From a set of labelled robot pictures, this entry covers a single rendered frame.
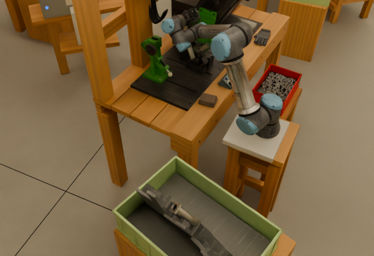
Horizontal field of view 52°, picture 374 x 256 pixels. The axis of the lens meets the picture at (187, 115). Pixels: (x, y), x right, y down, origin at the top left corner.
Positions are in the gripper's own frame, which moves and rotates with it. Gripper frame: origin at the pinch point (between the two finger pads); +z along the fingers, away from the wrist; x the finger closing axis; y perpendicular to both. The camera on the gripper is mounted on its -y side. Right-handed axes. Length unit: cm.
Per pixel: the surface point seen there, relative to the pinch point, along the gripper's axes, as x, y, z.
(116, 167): -62, -95, -36
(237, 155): -81, 2, -35
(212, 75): -37.4, -10.1, -0.1
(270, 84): -60, 15, 14
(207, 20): -6.3, 4.6, 1.9
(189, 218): -74, 21, -109
